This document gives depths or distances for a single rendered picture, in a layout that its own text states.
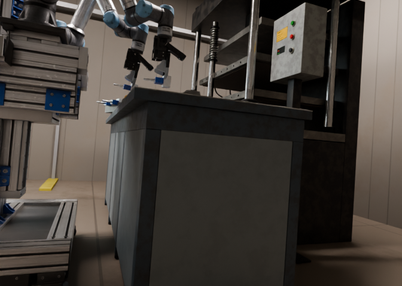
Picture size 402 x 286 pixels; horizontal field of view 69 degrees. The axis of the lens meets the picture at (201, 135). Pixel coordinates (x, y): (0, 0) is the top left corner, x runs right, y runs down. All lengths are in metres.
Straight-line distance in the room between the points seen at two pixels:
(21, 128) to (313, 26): 1.59
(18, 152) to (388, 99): 3.12
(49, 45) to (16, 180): 0.63
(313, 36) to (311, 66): 0.17
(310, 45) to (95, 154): 3.38
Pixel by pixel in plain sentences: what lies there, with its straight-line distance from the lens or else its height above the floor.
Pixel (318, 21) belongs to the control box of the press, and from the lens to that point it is 1.90.
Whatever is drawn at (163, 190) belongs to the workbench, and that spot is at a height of 0.47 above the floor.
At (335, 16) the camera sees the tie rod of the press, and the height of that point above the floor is 1.65.
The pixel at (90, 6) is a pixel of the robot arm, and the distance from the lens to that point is 2.02.
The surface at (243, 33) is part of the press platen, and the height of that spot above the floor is 1.50.
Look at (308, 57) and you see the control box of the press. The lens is 1.80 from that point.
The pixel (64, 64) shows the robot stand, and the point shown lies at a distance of 1.31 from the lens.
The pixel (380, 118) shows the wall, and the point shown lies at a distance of 3.46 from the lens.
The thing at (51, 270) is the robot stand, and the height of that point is 0.15.
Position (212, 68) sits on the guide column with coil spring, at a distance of 2.70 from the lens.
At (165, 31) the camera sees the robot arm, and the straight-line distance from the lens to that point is 1.52.
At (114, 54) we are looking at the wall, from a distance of 4.59.
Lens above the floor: 0.63
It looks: 2 degrees up
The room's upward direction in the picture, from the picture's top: 4 degrees clockwise
